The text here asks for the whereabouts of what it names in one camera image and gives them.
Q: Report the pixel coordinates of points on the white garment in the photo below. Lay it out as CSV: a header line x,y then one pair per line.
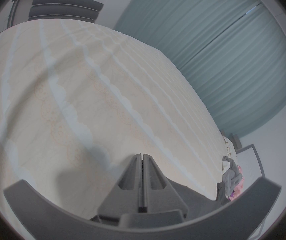
x,y
225,164

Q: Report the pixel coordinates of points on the blue-green curtain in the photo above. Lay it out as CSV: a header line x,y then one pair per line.
x,y
220,46

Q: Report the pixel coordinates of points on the grey garment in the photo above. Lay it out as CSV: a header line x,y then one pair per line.
x,y
230,181

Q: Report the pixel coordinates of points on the grey bedside table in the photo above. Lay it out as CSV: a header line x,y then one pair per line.
x,y
235,141

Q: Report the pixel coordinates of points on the black chest of drawers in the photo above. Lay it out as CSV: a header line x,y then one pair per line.
x,y
63,9

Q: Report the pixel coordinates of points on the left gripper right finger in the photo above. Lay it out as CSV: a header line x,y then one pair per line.
x,y
161,199

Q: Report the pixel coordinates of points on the bed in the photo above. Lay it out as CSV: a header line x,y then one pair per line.
x,y
83,96

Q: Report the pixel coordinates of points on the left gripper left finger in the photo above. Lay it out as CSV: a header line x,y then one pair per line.
x,y
125,199

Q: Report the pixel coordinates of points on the purple garment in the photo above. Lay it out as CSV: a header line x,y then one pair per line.
x,y
231,198

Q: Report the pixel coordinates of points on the black T-shirt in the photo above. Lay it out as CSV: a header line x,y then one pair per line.
x,y
198,201

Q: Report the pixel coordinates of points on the pink garment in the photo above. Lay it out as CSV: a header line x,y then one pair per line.
x,y
239,191

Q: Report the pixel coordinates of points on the white printed pillow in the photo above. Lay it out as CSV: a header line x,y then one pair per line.
x,y
229,146

